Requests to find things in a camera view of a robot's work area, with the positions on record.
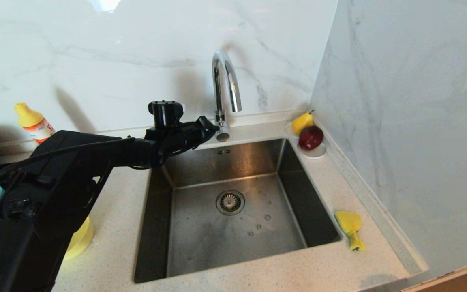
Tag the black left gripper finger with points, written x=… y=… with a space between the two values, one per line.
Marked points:
x=201 y=142
x=208 y=123

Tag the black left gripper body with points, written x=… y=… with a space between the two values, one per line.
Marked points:
x=176 y=140

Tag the chrome gooseneck faucet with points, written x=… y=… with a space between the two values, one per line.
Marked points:
x=219 y=89

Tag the yellow plastic bowl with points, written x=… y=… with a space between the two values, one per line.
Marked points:
x=80 y=239

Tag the orange dish soap bottle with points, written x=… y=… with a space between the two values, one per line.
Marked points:
x=35 y=121

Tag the yellow green sponge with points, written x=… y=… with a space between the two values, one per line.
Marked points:
x=349 y=223

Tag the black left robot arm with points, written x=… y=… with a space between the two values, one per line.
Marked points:
x=55 y=182

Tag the stainless steel sink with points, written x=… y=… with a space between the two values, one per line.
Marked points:
x=233 y=235

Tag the round metal drain strainer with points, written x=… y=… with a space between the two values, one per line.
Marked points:
x=230 y=202

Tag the yellow pear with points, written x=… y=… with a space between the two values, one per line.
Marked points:
x=301 y=123

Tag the dark red apple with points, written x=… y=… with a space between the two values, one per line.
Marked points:
x=311 y=138

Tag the small white dish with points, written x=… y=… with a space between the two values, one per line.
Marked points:
x=314 y=154

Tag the brown wooden panel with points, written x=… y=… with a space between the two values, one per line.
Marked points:
x=464 y=280

